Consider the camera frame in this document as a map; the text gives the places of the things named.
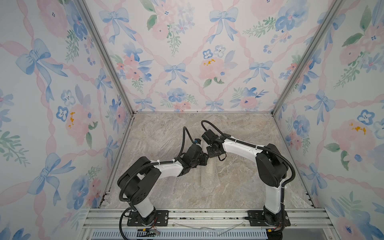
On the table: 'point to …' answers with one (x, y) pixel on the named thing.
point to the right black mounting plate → (257, 218)
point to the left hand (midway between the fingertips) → (209, 156)
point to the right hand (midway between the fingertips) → (215, 151)
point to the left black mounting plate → (161, 219)
